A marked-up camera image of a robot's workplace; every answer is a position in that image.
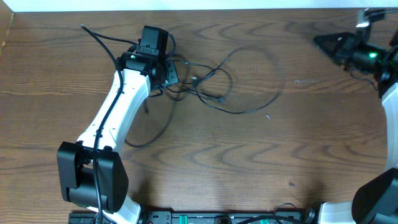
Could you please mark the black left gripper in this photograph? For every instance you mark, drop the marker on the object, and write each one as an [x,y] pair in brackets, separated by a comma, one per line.
[171,76]

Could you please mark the cardboard box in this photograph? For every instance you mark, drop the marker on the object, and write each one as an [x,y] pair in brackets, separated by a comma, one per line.
[6,18]

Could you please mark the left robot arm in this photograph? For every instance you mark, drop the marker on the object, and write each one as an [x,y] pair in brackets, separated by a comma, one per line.
[90,169]

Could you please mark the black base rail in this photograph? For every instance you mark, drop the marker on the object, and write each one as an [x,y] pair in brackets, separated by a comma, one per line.
[283,217]

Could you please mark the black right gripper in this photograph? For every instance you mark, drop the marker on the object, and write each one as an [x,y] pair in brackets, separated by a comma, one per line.
[346,44]

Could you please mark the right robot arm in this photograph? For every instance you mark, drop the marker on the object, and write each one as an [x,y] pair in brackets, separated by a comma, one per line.
[375,201]

